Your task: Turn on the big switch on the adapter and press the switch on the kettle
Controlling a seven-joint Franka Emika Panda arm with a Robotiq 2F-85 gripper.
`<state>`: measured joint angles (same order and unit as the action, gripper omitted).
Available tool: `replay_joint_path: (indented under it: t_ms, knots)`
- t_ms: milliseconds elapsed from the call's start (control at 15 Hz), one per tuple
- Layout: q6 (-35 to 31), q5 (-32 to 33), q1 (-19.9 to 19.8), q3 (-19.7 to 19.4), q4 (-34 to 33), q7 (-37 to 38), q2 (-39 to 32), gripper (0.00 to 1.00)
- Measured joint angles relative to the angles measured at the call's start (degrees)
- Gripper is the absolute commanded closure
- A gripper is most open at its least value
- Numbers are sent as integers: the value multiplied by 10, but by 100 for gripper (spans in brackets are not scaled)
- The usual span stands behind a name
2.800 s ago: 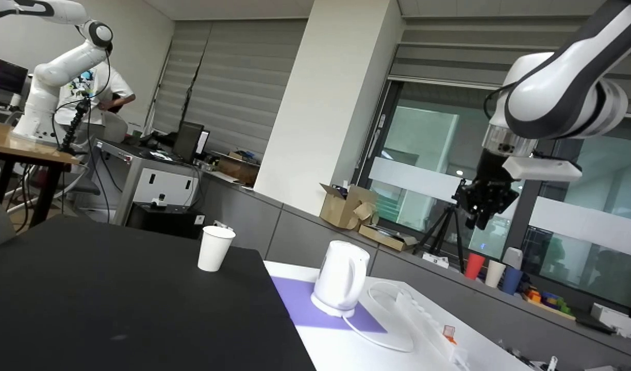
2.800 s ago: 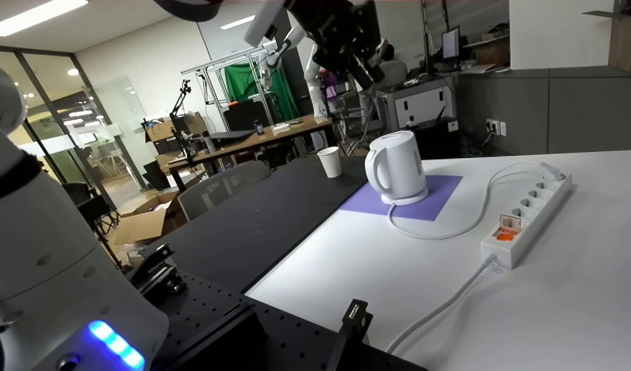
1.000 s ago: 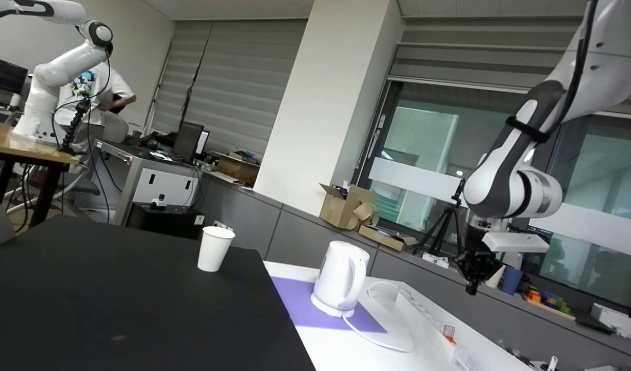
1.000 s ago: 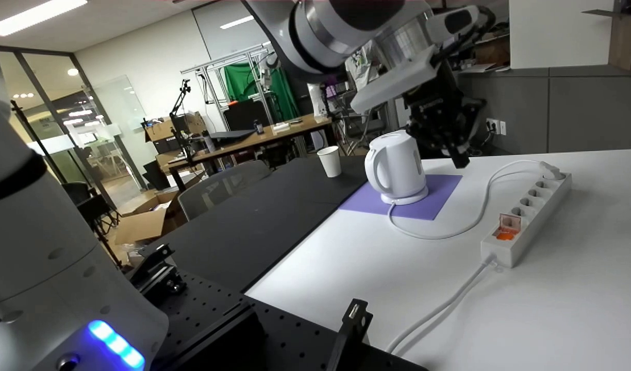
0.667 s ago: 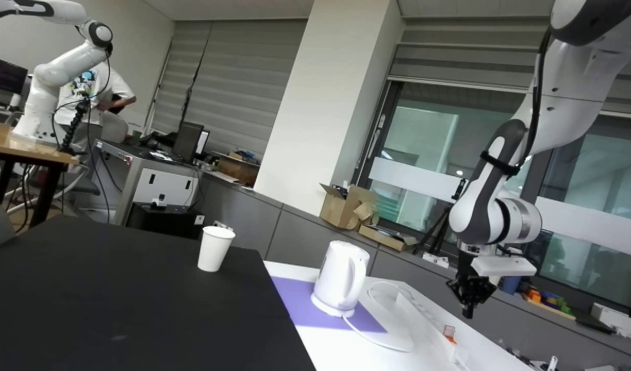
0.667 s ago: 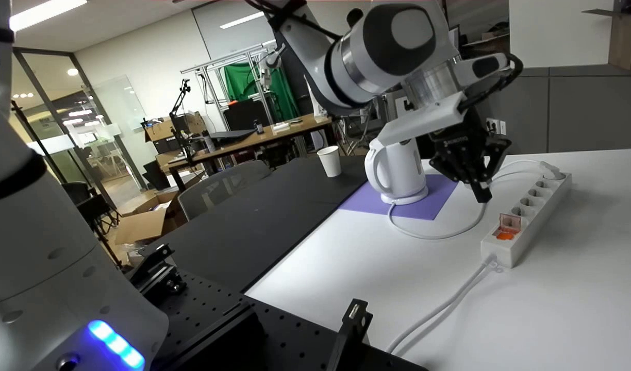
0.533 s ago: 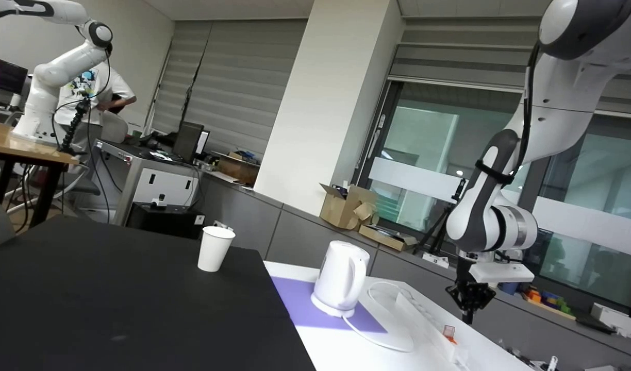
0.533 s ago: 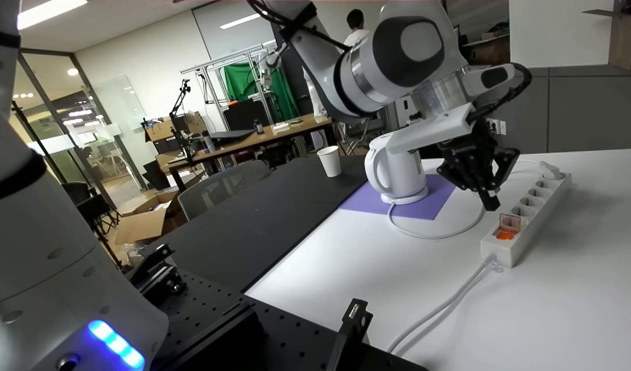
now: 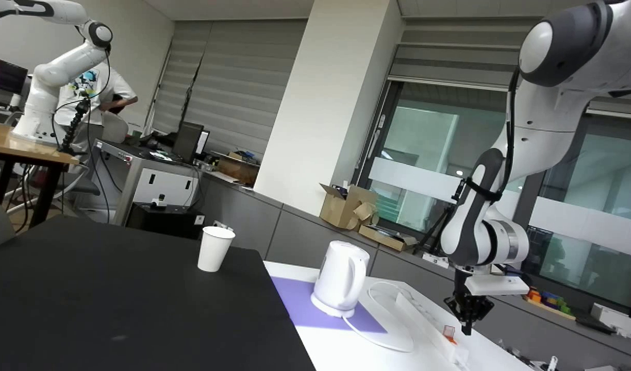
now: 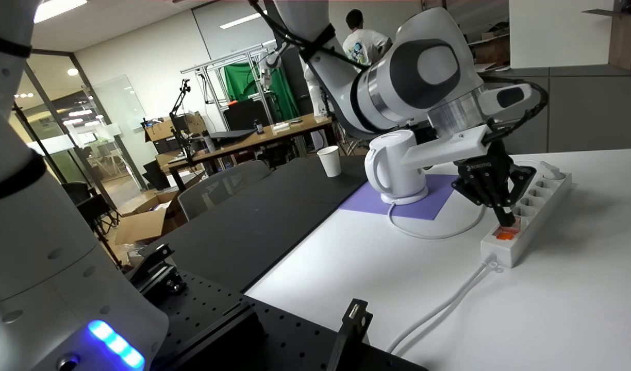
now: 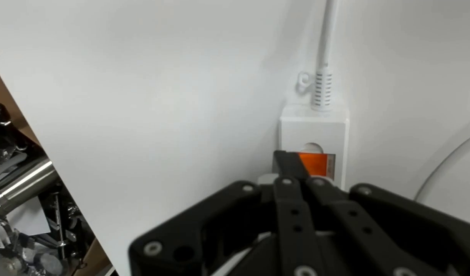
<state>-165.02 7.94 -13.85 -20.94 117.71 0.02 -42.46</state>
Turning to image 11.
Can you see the white power strip orange switch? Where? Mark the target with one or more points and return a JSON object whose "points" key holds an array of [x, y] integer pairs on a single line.
{"points": [[317, 128]]}

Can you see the shiny metal tube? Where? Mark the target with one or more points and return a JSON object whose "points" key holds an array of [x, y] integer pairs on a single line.
{"points": [[21, 186]]}

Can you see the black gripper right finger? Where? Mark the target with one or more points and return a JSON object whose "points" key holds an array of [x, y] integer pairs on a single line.
{"points": [[398, 231]]}

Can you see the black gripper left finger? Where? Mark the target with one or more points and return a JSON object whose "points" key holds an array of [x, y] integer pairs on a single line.
{"points": [[194, 231]]}

